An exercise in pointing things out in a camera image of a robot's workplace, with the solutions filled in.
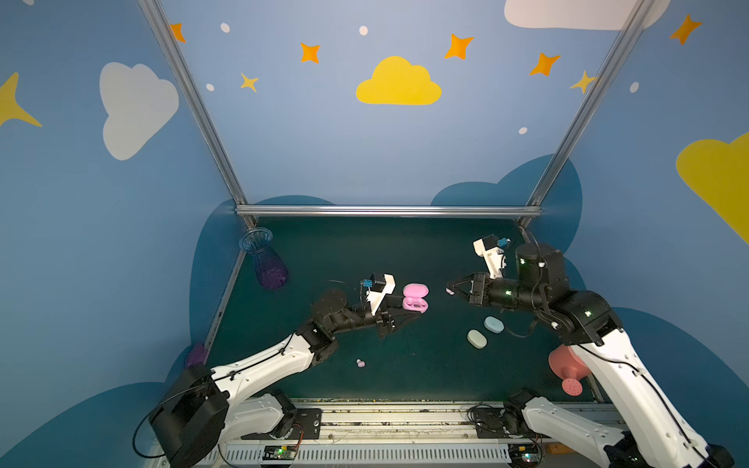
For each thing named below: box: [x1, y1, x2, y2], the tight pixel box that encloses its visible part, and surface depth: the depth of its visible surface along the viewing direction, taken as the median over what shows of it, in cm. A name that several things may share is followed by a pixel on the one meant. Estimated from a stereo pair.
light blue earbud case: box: [483, 315, 506, 334], surface depth 93 cm
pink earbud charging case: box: [402, 282, 430, 313], surface depth 66 cm
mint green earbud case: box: [467, 329, 488, 350], surface depth 90 cm
